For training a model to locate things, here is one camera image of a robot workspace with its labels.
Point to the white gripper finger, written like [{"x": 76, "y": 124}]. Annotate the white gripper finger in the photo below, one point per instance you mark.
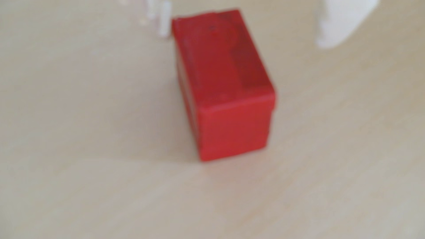
[
  {"x": 342, "y": 20},
  {"x": 162, "y": 16}
]

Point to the red rectangular block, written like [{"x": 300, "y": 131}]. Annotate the red rectangular block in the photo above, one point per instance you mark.
[{"x": 225, "y": 89}]

